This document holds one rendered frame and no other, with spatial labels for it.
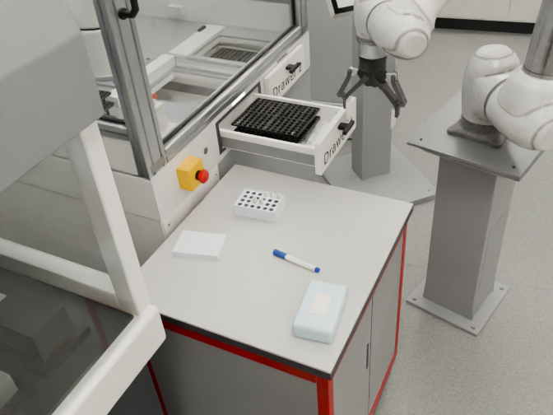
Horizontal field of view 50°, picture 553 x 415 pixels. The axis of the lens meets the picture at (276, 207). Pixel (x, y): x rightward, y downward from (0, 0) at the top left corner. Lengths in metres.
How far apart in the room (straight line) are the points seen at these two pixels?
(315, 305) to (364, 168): 1.69
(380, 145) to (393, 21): 1.57
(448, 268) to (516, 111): 0.79
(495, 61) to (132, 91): 1.02
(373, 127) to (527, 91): 1.28
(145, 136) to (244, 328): 0.54
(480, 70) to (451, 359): 1.05
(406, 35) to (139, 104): 0.65
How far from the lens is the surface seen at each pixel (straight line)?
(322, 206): 1.72
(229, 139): 1.84
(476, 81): 1.89
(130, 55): 1.46
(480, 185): 2.04
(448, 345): 2.37
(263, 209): 1.68
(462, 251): 2.24
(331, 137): 1.75
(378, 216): 1.68
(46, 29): 0.93
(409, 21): 1.44
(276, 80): 2.10
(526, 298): 2.60
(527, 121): 1.73
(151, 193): 1.62
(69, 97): 0.96
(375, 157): 3.00
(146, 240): 1.78
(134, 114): 1.50
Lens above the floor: 1.83
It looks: 38 degrees down
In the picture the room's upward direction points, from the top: 5 degrees counter-clockwise
